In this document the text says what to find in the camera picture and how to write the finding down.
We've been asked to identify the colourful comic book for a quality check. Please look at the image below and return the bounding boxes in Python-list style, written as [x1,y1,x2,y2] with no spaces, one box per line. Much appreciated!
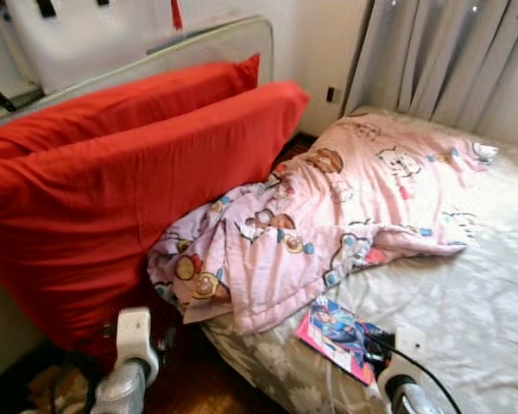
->
[295,296,396,386]

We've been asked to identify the bed with grey floral cover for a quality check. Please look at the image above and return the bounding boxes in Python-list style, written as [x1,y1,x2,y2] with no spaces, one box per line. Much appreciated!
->
[199,105,518,414]

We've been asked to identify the brown cardboard pieces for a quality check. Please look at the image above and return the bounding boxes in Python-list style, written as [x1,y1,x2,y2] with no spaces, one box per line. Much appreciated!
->
[28,367,89,414]

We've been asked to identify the pink cartoon print blanket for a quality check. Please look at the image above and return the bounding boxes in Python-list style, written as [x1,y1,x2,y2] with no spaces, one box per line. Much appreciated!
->
[147,110,500,336]

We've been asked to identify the red folded mattress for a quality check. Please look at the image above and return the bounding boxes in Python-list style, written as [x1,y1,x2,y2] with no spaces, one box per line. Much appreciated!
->
[0,53,310,363]

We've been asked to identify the white fabric cover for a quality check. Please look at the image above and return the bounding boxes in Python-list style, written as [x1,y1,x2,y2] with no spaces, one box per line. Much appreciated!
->
[2,0,184,91]

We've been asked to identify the red ribbon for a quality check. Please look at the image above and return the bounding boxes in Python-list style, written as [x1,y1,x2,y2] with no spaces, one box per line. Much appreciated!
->
[169,0,183,31]

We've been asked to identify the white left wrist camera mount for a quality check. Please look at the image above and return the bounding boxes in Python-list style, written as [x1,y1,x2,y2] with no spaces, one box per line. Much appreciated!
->
[115,307,161,386]

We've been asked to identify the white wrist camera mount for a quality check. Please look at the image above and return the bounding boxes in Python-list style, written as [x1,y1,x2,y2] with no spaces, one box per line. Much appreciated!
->
[115,307,161,386]
[376,326,429,402]

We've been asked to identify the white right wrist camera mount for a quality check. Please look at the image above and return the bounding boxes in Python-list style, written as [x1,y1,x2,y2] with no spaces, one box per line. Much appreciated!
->
[376,326,429,402]

